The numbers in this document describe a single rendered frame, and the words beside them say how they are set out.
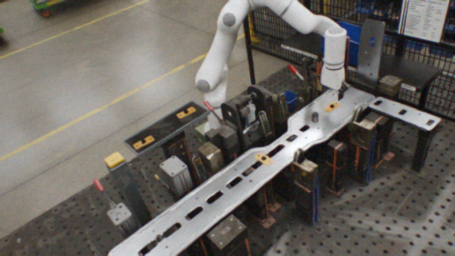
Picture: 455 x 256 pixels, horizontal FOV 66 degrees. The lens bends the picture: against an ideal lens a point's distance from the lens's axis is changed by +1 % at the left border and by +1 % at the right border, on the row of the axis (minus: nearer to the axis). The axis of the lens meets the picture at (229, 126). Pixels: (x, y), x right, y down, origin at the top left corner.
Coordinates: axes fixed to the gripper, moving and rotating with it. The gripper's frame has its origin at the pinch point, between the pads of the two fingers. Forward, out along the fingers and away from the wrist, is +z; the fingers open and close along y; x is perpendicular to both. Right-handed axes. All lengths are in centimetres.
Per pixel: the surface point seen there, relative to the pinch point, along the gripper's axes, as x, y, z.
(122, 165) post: -94, -30, -5
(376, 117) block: 7.8, 19.2, 9.3
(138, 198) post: -94, -30, 16
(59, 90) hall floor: -61, -359, 114
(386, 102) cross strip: 17.9, 17.8, 7.4
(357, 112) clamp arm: -7.3, 17.9, -2.4
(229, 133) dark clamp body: -50, -17, 0
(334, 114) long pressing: -4.1, 4.5, 7.6
